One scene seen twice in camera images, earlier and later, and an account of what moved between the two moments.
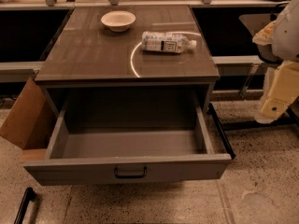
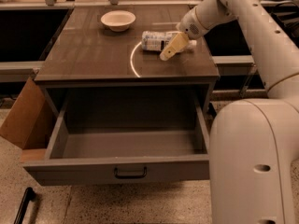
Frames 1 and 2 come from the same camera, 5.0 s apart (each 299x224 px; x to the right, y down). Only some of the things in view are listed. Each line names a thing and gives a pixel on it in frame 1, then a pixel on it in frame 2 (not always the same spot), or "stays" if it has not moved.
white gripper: (287, 36) -> (189, 27)
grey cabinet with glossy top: (127, 47) stays
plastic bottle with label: (166, 42) stays
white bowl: (118, 21) stays
